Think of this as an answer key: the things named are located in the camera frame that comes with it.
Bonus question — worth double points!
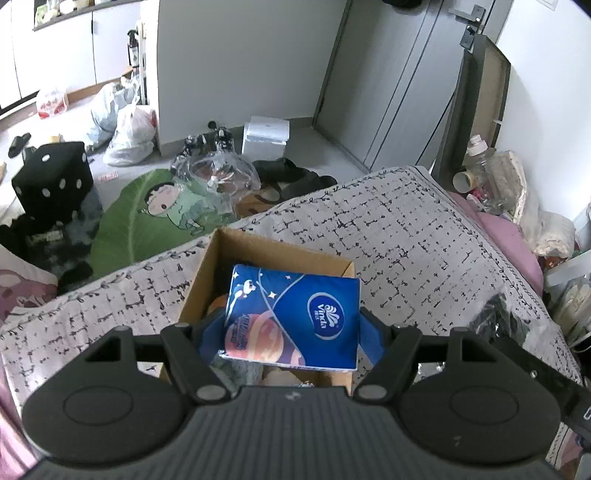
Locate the blue tissue pack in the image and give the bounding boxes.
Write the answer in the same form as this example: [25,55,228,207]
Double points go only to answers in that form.
[221,264,361,371]

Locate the blue denim plush pouch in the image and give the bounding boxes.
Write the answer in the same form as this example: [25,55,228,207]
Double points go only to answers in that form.
[209,355,263,392]

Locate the grey pink plush toy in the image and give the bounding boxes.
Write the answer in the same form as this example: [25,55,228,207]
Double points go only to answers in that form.
[262,367,318,387]

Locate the hamburger plush toy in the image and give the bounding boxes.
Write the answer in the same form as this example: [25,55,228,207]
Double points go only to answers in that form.
[206,294,228,316]

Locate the dark packaged soft item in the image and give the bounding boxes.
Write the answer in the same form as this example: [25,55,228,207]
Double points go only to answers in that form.
[468,293,545,348]

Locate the brown cardboard box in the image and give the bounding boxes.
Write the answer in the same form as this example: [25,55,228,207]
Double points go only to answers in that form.
[178,228,362,392]

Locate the white desk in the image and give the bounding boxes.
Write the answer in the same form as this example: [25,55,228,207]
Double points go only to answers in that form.
[544,250,590,346]

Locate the patterned white bed sheet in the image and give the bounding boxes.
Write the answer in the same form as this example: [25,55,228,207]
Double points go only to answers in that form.
[0,164,585,471]

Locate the crumpled white plastic bags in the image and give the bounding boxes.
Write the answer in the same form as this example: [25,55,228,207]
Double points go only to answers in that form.
[489,151,575,259]

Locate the green cartoon leaf mat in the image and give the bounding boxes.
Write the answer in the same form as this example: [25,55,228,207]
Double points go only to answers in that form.
[87,169,235,279]

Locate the pink pillow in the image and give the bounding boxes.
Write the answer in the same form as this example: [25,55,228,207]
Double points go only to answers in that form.
[449,192,544,296]

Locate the clear crumpled plastic bag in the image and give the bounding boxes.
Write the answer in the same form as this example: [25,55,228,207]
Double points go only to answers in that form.
[170,148,262,215]

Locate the black clothes on floor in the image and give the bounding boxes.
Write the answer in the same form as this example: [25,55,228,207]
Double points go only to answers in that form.
[253,157,338,205]

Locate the paper cup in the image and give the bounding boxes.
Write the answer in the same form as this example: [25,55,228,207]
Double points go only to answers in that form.
[452,170,479,194]

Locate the clear plastic bottle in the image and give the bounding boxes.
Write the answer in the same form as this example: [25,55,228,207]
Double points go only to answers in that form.
[465,135,503,214]

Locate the black dice cushion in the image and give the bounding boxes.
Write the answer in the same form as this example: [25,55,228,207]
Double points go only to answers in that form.
[12,142,93,224]

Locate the white box on floor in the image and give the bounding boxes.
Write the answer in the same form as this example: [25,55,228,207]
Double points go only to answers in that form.
[242,116,290,162]

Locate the red white plastic bag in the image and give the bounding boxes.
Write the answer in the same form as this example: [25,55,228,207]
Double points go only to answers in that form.
[36,89,69,119]

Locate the black spray bottle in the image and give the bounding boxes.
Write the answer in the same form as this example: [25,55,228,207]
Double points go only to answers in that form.
[127,29,140,69]

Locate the black camera gear on floor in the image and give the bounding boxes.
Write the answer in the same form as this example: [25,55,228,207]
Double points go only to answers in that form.
[181,121,235,158]

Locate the brown board against wall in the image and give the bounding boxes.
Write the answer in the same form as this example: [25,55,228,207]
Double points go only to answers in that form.
[432,34,511,190]

